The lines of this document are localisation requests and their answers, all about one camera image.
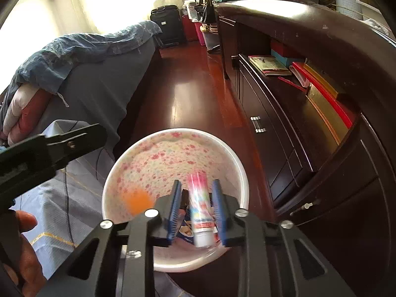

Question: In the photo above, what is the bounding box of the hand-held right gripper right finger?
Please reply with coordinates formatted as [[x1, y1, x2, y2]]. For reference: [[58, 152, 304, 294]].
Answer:
[[212, 179, 356, 297]]

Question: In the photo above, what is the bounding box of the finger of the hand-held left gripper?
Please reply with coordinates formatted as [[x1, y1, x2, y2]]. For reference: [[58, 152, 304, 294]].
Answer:
[[42, 124, 108, 174]]

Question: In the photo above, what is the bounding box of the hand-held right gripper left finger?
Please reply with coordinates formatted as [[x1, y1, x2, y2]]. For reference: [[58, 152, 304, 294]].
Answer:
[[40, 179, 183, 297]]

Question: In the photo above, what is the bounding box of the blue snack packet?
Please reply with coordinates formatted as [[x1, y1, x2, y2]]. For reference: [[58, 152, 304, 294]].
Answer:
[[178, 207, 222, 245]]

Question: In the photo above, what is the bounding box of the orange and white small toy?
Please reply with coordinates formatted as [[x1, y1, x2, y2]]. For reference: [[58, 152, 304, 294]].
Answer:
[[122, 190, 153, 215]]

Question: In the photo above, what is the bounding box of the floral plastic waste bin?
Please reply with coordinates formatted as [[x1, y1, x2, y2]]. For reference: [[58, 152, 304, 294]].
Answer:
[[102, 128, 250, 273]]

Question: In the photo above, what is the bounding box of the person's left hand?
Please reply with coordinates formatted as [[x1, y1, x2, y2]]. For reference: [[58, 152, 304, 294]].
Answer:
[[15, 210, 48, 295]]

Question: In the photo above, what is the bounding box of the dark wooden bed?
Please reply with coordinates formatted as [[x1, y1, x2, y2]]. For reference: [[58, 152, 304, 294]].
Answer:
[[40, 35, 163, 161]]

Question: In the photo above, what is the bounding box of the pink and white quilt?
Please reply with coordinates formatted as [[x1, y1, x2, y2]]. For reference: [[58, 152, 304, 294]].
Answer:
[[0, 85, 54, 146]]

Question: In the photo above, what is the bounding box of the blue patterned duvet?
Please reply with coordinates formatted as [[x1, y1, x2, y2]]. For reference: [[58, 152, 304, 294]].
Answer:
[[9, 20, 163, 95]]

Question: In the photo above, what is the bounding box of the dark wooden cabinet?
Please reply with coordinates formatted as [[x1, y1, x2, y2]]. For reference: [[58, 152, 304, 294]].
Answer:
[[213, 1, 396, 297]]

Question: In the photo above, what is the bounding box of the cream window curtain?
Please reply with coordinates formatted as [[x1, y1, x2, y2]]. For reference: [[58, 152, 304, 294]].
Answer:
[[46, 0, 186, 34]]

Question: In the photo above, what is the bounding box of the red pen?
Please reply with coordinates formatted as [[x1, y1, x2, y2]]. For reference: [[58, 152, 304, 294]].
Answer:
[[277, 76, 310, 92]]

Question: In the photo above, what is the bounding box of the gold box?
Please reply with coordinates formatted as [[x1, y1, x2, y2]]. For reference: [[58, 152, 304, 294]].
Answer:
[[303, 63, 347, 144]]

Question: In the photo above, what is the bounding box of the black suitcase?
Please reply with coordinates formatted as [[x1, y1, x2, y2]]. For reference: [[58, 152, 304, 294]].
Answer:
[[150, 5, 187, 48]]

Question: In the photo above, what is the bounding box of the illustrated booklet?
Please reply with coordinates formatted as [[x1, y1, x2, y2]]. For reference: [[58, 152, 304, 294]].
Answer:
[[248, 56, 293, 76]]

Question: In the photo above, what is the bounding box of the red folder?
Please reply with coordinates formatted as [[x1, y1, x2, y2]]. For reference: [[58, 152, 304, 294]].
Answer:
[[292, 62, 356, 129]]

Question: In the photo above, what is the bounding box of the pink plastic box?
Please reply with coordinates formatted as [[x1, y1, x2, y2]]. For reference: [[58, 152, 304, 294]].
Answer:
[[182, 15, 200, 42]]

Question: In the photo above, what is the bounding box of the teal flat box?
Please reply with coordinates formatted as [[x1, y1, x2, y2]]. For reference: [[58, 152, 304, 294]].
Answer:
[[271, 48, 305, 67]]

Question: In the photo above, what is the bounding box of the black handbag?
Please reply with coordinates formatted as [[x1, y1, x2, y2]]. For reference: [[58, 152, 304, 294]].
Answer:
[[193, 4, 215, 24]]

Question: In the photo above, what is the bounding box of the metal drawer handle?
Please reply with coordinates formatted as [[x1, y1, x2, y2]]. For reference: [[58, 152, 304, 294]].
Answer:
[[250, 117, 267, 133]]

